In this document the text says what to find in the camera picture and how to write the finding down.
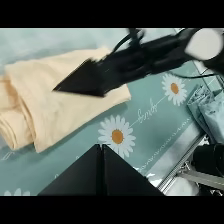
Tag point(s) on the silver frame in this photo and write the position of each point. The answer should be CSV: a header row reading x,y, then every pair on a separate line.
x,y
181,168

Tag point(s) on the cream T-shirt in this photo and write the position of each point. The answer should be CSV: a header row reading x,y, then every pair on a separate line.
x,y
60,100

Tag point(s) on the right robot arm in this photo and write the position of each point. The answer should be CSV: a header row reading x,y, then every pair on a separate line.
x,y
173,50

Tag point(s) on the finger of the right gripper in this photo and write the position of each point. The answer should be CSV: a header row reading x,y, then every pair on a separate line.
x,y
88,80

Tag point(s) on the light blue jeans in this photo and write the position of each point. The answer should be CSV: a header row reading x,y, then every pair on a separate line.
x,y
208,110

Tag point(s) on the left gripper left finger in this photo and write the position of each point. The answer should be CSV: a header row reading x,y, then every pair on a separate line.
x,y
83,176

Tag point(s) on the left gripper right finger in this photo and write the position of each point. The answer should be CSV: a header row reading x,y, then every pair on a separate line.
x,y
123,176

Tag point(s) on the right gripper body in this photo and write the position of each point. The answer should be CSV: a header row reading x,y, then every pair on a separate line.
x,y
130,65

